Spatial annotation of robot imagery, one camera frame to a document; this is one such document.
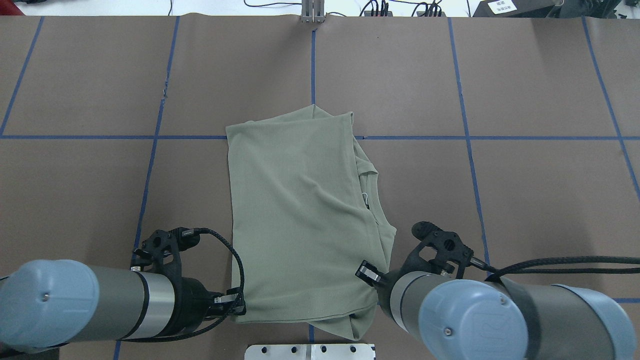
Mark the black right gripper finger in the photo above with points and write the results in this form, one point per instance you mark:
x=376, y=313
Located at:
x=369, y=274

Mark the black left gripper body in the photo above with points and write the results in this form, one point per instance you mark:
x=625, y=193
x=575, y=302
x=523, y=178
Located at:
x=193, y=298

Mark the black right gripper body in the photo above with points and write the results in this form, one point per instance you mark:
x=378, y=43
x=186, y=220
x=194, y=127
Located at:
x=384, y=292

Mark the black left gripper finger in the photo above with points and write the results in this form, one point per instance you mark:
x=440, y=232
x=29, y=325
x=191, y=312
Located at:
x=232, y=296
x=230, y=310

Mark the olive green long-sleeve shirt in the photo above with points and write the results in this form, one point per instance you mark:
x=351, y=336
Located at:
x=305, y=213

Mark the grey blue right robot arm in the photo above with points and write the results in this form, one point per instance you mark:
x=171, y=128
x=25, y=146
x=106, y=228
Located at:
x=463, y=319

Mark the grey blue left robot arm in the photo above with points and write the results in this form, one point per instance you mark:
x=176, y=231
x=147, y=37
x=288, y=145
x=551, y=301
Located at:
x=50, y=303

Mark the black power adapter box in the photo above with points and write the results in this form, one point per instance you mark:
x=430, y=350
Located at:
x=516, y=8

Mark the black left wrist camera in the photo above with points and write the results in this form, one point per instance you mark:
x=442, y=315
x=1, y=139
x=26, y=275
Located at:
x=161, y=252

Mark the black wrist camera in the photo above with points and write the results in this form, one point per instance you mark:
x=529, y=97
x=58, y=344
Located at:
x=161, y=252
x=440, y=252

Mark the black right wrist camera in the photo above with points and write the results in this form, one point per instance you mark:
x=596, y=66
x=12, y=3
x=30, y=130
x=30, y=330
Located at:
x=440, y=252

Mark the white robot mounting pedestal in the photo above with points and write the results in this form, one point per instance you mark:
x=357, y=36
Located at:
x=311, y=351

